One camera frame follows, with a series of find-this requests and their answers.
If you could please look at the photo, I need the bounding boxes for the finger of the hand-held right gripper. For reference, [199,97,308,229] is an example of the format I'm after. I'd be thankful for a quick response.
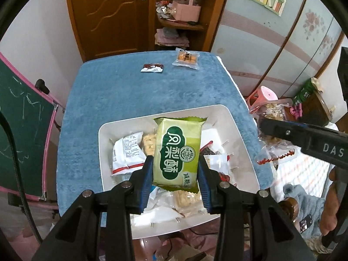
[259,117,313,149]

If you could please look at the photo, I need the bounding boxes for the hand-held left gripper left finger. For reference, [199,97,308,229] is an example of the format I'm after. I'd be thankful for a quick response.
[31,155,154,261]

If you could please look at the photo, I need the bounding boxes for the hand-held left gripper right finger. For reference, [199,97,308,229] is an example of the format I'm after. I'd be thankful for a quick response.
[198,155,316,261]

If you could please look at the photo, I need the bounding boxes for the clear red-edged snack packet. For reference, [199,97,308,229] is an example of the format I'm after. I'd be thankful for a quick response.
[249,100,297,166]

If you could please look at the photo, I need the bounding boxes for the white red-striped snack packet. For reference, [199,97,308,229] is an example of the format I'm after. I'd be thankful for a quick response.
[111,131,146,177]

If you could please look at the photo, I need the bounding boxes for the green snack packet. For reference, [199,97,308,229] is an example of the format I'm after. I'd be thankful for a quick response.
[152,116,207,193]

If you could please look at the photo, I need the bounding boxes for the white plastic tray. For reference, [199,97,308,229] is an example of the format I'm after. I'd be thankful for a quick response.
[98,104,260,240]

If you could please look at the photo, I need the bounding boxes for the person's right hand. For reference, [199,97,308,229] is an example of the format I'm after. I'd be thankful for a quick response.
[319,167,343,237]

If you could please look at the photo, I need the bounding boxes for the pale cracker packet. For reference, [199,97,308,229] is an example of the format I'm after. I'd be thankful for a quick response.
[142,133,158,157]
[171,189,207,218]

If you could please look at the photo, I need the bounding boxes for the white crumpled snack packet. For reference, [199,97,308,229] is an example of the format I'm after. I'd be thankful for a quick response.
[130,187,180,227]

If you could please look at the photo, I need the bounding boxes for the dark red snack packet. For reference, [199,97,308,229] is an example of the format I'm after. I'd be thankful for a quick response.
[200,141,231,182]

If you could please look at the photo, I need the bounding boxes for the pink plastic stool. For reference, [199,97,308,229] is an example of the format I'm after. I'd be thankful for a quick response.
[246,85,278,112]

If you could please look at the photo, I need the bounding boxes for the green bag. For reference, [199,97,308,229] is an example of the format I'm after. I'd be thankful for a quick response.
[294,77,323,107]

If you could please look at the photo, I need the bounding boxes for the light blue fuzzy clothing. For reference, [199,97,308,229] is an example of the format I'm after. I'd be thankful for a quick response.
[283,183,327,240]

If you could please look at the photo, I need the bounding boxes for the flowered sliding-door wardrobe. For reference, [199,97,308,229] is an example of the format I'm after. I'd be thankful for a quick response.
[211,0,348,131]

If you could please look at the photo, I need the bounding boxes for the blue fuzzy table cloth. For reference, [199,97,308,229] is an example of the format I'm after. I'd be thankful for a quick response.
[56,50,275,227]

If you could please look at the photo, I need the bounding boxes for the dark brown small snack packet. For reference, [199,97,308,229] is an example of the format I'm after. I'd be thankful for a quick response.
[141,63,164,73]

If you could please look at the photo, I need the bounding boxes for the orange cracker packet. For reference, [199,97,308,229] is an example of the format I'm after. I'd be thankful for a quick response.
[172,48,201,70]

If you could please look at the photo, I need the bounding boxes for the wooden shelf unit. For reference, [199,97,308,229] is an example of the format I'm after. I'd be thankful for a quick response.
[149,0,232,53]

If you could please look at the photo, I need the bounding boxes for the black easel knob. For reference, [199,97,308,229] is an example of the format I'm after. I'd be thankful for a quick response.
[35,79,50,95]

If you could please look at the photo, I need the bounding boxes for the pink folded cloths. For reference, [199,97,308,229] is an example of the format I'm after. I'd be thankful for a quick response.
[155,28,190,48]

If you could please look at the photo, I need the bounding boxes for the pink basket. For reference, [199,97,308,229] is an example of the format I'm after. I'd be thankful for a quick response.
[169,0,202,23]

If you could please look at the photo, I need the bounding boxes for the shiny foil wrappers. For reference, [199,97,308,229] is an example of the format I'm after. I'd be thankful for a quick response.
[156,1,177,20]

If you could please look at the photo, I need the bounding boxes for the brown wooden door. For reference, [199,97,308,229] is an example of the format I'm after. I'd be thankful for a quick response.
[65,0,153,62]

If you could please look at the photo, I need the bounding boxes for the green chalkboard with pink frame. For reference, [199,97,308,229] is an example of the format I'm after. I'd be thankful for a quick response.
[0,52,66,200]

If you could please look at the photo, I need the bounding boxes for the black cable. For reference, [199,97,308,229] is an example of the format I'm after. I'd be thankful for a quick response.
[0,111,44,245]

